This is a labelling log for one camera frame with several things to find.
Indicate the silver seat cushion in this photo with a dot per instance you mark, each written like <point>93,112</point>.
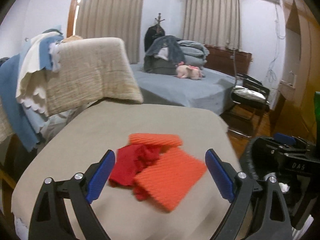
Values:
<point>249,94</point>

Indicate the beige curtain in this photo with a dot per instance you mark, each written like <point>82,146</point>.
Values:
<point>213,22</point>
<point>112,18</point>

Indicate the wooden wardrobe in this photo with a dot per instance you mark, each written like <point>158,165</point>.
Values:
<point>293,113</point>

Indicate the wooden coat rack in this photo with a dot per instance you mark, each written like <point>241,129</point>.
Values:
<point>153,32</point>

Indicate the grey sheeted bed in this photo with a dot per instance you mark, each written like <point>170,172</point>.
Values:
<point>213,92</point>

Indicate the dark wooden headboard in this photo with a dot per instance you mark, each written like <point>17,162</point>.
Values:
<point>221,60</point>

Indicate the blue white scalloped blanket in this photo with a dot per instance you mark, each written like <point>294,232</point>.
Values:
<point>24,84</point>

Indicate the beige quilted sofa back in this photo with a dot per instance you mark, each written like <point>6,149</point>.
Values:
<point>91,69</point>

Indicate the beige left curtain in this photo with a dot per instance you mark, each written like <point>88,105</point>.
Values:
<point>112,18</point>

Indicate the black metal chair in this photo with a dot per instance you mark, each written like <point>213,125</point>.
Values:
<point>239,124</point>

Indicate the red cloth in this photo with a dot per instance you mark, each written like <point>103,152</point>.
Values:
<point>130,161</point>

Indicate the pink plush pig toy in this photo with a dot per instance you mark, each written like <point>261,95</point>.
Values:
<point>184,71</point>

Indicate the beige right curtain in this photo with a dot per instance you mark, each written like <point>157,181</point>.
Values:
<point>213,22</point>

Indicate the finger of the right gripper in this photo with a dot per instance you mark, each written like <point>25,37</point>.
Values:
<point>284,139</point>

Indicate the orange ribbed knit cloth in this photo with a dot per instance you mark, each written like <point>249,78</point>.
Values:
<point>168,180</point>

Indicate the black trash bin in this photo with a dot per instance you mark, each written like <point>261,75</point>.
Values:
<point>252,159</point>

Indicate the dark blue grey jacket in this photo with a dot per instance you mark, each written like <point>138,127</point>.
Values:
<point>163,56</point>

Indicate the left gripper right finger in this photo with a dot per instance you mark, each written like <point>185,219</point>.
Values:
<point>270,219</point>

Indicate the white plastic bag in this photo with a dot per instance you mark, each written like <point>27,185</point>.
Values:
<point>284,187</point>

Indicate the beige sofa seat cover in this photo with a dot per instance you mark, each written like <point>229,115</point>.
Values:
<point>107,126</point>

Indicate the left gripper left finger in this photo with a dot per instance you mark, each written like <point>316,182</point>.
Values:
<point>50,219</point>

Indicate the pile of grey folded blankets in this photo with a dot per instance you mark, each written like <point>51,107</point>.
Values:
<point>195,53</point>

